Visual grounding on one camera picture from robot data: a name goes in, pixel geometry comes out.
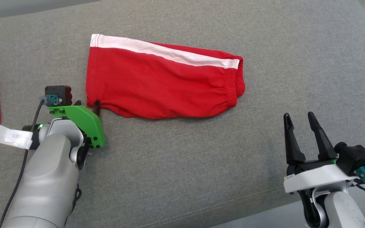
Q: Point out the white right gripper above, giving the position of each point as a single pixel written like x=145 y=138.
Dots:
x=315 y=177

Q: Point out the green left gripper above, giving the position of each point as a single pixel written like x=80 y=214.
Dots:
x=87 y=122

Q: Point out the red shorts with white stripe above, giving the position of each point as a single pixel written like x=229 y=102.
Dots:
x=157 y=88

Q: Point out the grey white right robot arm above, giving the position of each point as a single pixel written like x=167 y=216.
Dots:
x=341 y=209

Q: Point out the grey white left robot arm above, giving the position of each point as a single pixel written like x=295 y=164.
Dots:
x=46 y=183

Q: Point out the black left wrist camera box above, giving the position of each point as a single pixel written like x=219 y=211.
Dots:
x=60 y=93

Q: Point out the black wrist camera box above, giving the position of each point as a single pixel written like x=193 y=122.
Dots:
x=355 y=158
x=60 y=93

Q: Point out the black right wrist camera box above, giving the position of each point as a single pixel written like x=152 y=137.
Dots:
x=355 y=158

